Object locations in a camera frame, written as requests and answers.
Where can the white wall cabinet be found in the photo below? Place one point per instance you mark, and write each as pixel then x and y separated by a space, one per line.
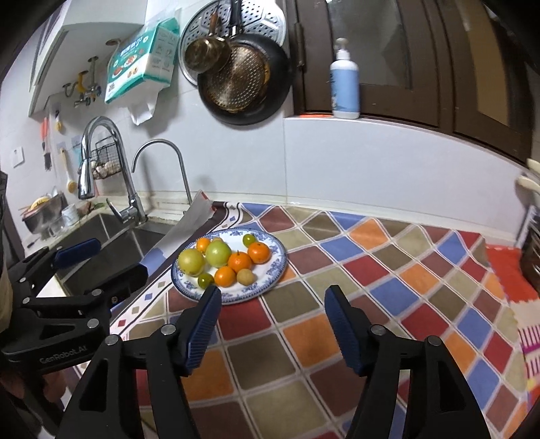
pixel 84 38

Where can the small green tangerine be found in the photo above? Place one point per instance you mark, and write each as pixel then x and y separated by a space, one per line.
pixel 249 239
pixel 205 280

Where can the white wall switch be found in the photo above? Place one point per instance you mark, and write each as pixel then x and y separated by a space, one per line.
pixel 18 156

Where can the orange tangerine with stem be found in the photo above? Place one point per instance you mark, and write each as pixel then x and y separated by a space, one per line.
pixel 240 261

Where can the light green apple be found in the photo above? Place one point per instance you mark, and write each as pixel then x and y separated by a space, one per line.
pixel 218 254

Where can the large chrome faucet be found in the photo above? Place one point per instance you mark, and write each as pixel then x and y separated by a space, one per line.
pixel 90 169

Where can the brass saucepan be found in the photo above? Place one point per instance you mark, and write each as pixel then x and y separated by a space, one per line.
pixel 206 55

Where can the white and blue pump bottle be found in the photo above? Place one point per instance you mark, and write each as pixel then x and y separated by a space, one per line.
pixel 345 88

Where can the steel sink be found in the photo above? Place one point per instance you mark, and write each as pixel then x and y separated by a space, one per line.
pixel 105 236

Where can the person's left hand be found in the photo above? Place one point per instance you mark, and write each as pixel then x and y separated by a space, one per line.
pixel 50 386

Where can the blue and white plate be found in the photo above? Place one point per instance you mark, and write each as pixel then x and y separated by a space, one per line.
pixel 272 270

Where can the colourful diamond pattern mat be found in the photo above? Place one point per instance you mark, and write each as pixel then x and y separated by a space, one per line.
pixel 295 333

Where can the large yellow-green guava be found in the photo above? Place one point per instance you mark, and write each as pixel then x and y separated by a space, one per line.
pixel 192 262

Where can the green and white tissue pack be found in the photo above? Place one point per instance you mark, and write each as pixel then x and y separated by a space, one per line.
pixel 139 63

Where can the steel steamer plate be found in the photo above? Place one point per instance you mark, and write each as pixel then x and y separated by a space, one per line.
pixel 261 19

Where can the small orange kumquat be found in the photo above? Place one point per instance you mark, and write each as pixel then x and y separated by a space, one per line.
pixel 203 245

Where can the white cup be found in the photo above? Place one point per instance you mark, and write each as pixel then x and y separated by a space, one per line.
pixel 71 215

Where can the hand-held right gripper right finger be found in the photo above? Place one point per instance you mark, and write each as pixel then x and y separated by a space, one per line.
pixel 344 325

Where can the brown longan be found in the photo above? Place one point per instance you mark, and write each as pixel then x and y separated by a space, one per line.
pixel 245 277

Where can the thin gooseneck faucet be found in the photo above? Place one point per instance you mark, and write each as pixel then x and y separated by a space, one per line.
pixel 179 164

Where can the steel bowl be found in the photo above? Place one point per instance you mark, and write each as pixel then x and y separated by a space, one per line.
pixel 42 215

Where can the dark brown window frame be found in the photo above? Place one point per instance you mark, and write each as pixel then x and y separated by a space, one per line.
pixel 422 63

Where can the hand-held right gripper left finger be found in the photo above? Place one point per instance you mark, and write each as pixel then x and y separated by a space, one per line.
pixel 202 325

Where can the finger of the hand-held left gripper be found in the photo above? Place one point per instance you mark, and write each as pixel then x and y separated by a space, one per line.
pixel 78 249
pixel 122 276

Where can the black frying pan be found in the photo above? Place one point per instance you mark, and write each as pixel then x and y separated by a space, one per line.
pixel 244 84

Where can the orange patterned mat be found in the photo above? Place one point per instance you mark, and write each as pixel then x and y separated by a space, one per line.
pixel 506 270

